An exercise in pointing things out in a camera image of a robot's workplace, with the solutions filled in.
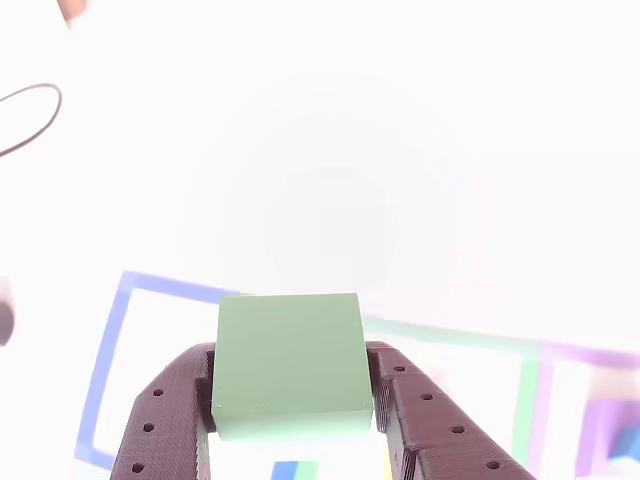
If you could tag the green square block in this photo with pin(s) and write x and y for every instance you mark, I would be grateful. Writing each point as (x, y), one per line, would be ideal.
(290, 350)

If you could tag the blue tape square outline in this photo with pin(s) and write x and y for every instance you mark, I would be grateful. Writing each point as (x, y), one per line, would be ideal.
(102, 360)

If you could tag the green tape square outline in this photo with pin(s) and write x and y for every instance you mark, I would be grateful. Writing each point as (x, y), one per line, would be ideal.
(527, 400)

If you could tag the purple tape square outline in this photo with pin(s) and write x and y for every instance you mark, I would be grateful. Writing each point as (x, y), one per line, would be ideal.
(542, 400)

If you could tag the purple square block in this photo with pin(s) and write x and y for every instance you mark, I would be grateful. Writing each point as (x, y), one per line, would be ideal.
(600, 430)

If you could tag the black tripod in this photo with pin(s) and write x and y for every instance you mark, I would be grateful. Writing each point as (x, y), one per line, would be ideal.
(5, 315)

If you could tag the wooden furniture leg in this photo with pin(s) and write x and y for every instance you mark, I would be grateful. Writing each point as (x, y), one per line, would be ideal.
(70, 7)

